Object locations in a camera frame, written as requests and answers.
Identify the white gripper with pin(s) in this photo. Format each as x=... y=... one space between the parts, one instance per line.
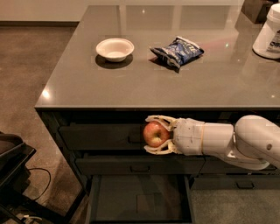
x=188 y=136

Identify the red apple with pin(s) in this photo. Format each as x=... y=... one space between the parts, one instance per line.
x=155 y=134

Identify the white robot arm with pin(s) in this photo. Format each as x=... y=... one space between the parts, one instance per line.
x=252 y=143

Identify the middle left drawer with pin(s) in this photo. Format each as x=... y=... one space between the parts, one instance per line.
x=139 y=164

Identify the middle right drawer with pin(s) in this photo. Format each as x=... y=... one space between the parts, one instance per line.
x=213 y=165

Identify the open bottom left drawer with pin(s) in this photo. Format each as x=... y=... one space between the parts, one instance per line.
x=139 y=199

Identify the grey counter cabinet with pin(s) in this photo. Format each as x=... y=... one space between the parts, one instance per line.
x=223 y=84

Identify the top left drawer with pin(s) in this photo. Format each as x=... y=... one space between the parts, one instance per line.
x=107 y=136

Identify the bottom right drawer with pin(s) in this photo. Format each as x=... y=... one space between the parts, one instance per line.
x=234 y=182

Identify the blue chip bag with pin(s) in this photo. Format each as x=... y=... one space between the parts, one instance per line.
x=179 y=52

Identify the white paper bowl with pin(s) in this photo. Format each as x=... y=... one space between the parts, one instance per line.
x=115 y=49

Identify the white wipes canister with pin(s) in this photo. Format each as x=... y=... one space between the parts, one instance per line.
x=267 y=43

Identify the black cart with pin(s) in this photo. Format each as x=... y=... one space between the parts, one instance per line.
x=14 y=154

